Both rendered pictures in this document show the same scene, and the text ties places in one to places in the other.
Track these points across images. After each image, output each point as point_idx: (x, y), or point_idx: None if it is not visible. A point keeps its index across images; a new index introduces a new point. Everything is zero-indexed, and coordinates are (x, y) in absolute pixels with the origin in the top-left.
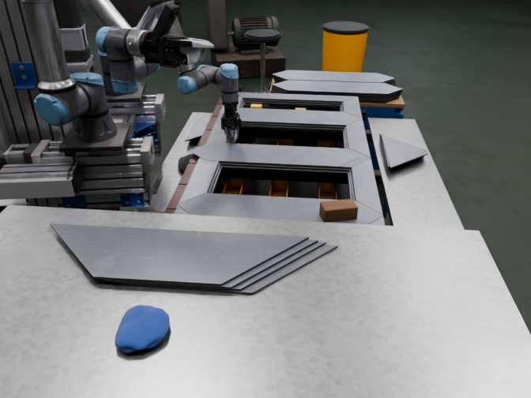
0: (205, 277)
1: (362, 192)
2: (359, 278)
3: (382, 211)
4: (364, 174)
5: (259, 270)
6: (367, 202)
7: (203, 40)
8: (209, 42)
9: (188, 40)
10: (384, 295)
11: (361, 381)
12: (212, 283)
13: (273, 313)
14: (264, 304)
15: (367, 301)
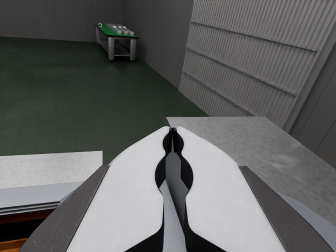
0: (335, 235)
1: (43, 196)
2: (240, 156)
3: (80, 181)
4: (1, 196)
5: (288, 201)
6: (64, 191)
7: (161, 143)
8: (165, 126)
9: (241, 186)
10: (244, 148)
11: (298, 155)
12: (333, 227)
13: (302, 190)
14: (302, 196)
15: (253, 153)
